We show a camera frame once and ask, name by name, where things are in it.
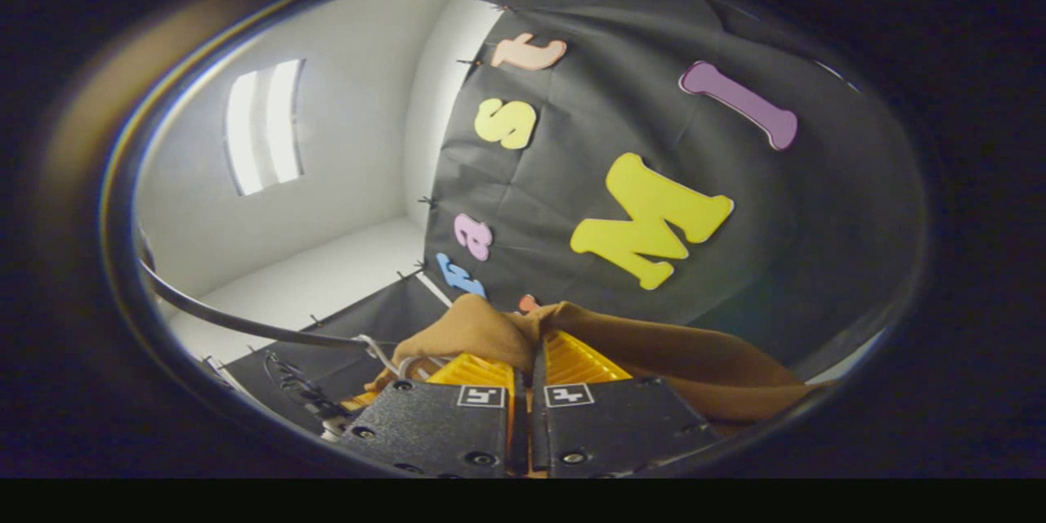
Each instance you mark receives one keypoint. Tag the black clothes rack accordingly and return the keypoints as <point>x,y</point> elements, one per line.
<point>310,337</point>

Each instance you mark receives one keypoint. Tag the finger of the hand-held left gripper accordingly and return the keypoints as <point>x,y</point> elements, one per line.
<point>306,392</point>

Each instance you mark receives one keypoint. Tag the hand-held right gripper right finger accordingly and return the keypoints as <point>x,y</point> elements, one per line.
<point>613,425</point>

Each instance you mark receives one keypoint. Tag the black backdrop cloth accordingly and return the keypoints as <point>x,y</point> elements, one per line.
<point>605,98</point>

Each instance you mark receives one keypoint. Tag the brown short-sleeved shirt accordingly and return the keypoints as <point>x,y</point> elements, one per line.
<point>695,359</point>

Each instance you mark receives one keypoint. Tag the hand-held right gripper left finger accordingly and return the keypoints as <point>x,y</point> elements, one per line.
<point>433,433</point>

